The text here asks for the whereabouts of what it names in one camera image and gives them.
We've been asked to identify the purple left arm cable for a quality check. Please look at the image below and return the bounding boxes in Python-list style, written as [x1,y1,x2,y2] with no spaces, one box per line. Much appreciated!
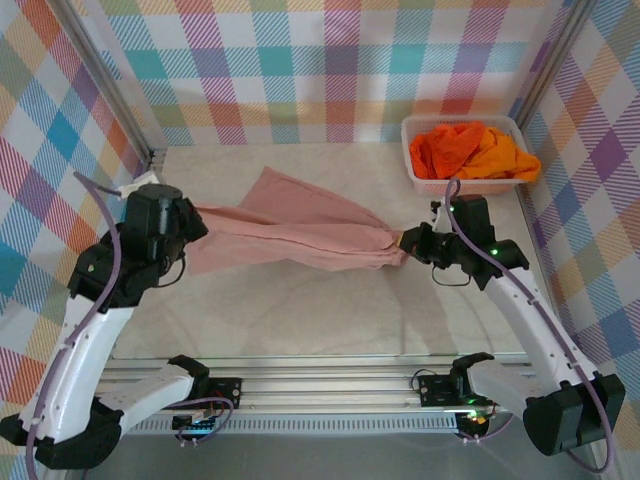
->
[27,171,236,480]

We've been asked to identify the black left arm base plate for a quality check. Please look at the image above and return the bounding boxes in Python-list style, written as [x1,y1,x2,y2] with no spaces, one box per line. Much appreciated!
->
[205,377,244,410]

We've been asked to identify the aluminium corner post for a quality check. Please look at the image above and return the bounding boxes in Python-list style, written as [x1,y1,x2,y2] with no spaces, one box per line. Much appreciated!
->
[507,0,601,134]
[59,0,169,166]

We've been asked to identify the thin black right gripper cable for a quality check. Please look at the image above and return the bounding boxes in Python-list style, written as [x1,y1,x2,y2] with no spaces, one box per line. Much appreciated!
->
[429,263,475,289]

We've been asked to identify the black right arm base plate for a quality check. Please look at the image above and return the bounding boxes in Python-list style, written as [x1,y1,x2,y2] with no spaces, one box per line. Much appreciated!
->
[417,373,464,409]

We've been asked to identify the yellow-orange shorts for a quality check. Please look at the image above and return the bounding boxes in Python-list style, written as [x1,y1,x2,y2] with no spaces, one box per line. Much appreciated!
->
[452,127,543,185]

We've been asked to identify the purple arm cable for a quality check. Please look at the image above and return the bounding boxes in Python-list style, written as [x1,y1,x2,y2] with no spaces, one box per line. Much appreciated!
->
[444,177,619,474]
[27,171,236,480]

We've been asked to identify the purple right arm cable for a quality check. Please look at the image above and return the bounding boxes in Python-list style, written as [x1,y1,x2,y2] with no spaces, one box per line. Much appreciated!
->
[444,177,619,474]

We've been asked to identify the thin black left gripper cable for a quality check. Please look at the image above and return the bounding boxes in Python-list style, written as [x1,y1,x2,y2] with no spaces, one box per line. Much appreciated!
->
[155,253,189,289]

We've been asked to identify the aluminium mounting rail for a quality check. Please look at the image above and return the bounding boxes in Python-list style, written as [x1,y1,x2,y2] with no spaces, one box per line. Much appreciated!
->
[99,355,604,417]

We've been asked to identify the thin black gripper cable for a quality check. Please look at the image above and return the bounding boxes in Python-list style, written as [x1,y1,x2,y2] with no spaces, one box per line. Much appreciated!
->
[155,253,189,289]
[429,263,475,289]

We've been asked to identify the white slotted cable duct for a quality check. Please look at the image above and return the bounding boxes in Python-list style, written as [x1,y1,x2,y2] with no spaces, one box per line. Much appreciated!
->
[119,418,461,435]

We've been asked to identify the aluminium side rail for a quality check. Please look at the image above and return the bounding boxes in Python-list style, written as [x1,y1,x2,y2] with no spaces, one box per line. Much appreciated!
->
[514,189,574,369]
[132,148,169,184]

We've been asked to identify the white plastic basket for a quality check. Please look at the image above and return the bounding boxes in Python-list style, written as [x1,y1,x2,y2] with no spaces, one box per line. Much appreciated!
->
[401,114,531,196]

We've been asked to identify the pink shorts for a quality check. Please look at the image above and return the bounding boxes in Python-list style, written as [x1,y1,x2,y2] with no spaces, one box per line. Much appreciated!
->
[188,166,407,275]

